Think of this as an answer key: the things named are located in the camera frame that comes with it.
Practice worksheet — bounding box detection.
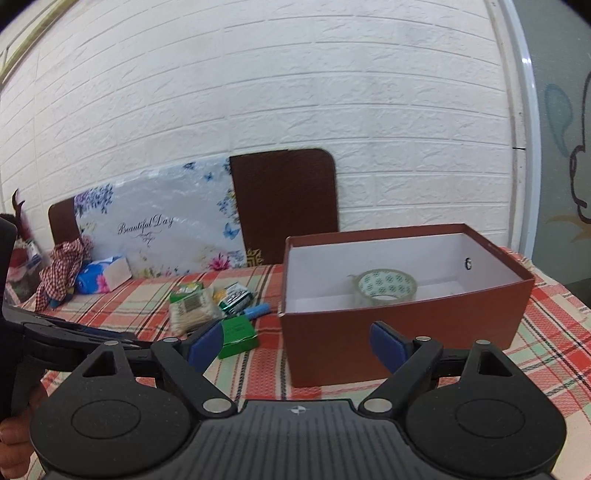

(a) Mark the white door frame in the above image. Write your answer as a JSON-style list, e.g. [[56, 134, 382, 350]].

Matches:
[[485, 0, 543, 264]]

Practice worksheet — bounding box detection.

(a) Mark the window frame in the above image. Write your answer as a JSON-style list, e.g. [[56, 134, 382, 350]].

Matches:
[[0, 0, 79, 84]]

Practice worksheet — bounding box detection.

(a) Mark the blue tissue pack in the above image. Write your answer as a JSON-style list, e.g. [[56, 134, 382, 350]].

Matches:
[[75, 255, 133, 295]]

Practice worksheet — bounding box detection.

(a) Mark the small green box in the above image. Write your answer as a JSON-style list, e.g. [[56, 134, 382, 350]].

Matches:
[[217, 316, 259, 360]]

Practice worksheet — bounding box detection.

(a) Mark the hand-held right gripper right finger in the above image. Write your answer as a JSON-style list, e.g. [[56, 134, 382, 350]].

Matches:
[[356, 320, 520, 418]]

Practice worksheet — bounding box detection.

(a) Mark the red decorative item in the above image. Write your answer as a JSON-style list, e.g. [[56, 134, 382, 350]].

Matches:
[[0, 187, 44, 305]]

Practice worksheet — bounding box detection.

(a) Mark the person's left hand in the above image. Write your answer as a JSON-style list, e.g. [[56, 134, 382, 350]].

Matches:
[[0, 406, 35, 480]]

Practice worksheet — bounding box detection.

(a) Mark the brown cardboard box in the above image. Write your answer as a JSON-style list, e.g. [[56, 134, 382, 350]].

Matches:
[[278, 223, 536, 388]]

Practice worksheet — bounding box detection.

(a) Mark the floral printed board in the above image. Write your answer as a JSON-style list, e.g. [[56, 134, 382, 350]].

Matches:
[[74, 157, 247, 280]]

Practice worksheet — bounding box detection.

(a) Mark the plaid blanket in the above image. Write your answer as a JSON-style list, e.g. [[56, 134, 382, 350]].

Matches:
[[0, 247, 591, 480]]

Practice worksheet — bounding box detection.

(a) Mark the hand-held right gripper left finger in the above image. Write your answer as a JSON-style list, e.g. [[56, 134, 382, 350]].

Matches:
[[69, 320, 238, 418]]

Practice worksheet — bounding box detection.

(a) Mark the green and white snack packet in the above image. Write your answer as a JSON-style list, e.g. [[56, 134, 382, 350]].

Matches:
[[217, 282, 257, 315]]

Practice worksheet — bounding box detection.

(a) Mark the red checkered cloth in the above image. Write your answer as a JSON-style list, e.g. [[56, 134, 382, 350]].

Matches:
[[37, 235, 93, 312]]

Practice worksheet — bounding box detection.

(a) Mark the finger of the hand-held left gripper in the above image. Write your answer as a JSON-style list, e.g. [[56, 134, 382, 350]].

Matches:
[[4, 305, 154, 357]]

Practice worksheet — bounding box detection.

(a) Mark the brown board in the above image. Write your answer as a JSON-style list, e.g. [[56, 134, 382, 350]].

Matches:
[[48, 148, 340, 268]]

